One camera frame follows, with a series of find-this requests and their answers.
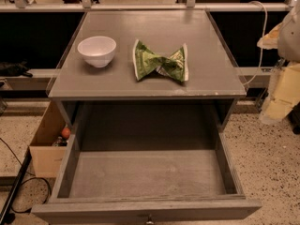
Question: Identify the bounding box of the green jalapeno chip bag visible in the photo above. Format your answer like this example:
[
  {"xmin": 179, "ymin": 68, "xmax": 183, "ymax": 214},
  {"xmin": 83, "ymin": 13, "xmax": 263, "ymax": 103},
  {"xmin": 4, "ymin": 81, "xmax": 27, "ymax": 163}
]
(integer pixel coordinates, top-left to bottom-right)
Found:
[{"xmin": 132, "ymin": 39, "xmax": 188, "ymax": 83}]

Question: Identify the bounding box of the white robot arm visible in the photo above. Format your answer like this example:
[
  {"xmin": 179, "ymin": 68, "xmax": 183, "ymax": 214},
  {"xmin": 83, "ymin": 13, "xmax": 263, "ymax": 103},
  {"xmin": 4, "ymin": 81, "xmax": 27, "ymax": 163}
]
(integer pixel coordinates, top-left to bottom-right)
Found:
[{"xmin": 257, "ymin": 3, "xmax": 300, "ymax": 62}]

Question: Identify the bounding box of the open grey top drawer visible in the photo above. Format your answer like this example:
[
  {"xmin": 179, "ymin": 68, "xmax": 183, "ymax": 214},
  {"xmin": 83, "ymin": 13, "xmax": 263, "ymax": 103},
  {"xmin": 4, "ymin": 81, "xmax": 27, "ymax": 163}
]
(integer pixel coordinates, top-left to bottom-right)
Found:
[{"xmin": 31, "ymin": 100, "xmax": 263, "ymax": 225}]

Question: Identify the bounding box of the grey wooden cabinet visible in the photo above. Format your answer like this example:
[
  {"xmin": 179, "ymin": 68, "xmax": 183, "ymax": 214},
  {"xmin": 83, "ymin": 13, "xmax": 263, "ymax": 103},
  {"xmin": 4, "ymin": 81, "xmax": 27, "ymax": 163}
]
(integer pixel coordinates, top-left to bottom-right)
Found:
[{"xmin": 50, "ymin": 10, "xmax": 246, "ymax": 151}]

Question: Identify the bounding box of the white bowl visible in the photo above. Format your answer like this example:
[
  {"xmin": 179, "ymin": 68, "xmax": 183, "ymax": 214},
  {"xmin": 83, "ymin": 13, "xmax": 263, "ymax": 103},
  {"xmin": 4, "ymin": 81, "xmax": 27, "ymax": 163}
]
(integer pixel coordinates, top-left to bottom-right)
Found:
[{"xmin": 77, "ymin": 36, "xmax": 116, "ymax": 68}]

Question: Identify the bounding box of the orange ball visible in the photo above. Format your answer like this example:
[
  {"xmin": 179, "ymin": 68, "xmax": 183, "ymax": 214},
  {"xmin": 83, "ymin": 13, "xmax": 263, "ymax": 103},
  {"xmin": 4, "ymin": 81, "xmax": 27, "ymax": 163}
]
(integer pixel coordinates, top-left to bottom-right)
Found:
[{"xmin": 61, "ymin": 127, "xmax": 70, "ymax": 140}]

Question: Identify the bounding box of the cardboard box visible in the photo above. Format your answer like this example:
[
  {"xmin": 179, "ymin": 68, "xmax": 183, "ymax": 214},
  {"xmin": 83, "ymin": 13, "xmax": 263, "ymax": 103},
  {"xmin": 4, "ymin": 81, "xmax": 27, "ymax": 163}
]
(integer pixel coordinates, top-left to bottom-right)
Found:
[{"xmin": 29, "ymin": 102, "xmax": 69, "ymax": 178}]

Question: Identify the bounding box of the black object on ledge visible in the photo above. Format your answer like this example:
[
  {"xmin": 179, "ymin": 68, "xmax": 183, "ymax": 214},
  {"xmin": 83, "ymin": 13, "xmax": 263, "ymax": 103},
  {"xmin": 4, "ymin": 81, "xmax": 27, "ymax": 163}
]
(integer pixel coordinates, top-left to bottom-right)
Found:
[{"xmin": 0, "ymin": 61, "xmax": 33, "ymax": 77}]

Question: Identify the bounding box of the black floor cable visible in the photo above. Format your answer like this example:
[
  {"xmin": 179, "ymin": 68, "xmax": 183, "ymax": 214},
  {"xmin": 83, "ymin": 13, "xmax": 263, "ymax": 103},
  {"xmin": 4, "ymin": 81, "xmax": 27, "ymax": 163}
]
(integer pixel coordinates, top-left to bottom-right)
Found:
[{"xmin": 0, "ymin": 137, "xmax": 53, "ymax": 215}]

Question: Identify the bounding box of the white hanging cable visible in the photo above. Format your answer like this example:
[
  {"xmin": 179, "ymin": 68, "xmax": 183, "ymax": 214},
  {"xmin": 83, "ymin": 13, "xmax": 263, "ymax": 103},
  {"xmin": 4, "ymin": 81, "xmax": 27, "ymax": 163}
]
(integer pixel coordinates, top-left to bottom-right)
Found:
[{"xmin": 241, "ymin": 0, "xmax": 269, "ymax": 87}]

